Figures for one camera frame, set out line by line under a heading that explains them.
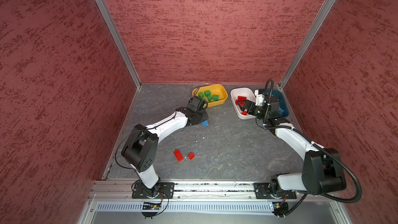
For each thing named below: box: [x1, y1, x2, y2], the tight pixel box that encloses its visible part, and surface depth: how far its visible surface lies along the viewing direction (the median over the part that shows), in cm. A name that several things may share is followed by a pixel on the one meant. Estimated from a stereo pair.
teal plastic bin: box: [270, 89, 290, 118], surface depth 101 cm
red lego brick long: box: [173, 148, 184, 163], surface depth 86 cm
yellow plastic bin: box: [191, 84, 229, 108], surface depth 115 cm
